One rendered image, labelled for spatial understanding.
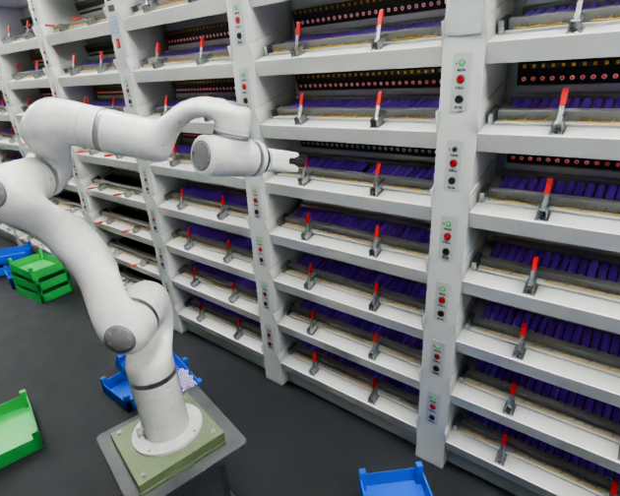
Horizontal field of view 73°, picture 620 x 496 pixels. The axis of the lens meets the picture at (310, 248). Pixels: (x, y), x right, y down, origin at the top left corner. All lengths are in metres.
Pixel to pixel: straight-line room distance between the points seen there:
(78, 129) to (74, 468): 1.22
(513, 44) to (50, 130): 0.96
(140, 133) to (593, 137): 0.91
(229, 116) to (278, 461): 1.16
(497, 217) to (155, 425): 1.01
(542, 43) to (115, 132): 0.87
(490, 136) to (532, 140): 0.09
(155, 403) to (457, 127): 1.01
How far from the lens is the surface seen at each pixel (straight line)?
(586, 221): 1.10
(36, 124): 1.03
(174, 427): 1.27
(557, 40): 1.03
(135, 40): 2.02
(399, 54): 1.14
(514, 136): 1.05
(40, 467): 1.89
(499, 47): 1.06
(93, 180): 2.65
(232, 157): 0.90
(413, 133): 1.13
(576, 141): 1.04
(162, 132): 0.93
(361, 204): 1.25
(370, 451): 1.63
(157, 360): 1.16
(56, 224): 1.06
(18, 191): 1.02
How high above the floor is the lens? 1.21
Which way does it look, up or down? 22 degrees down
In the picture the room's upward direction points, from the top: 3 degrees counter-clockwise
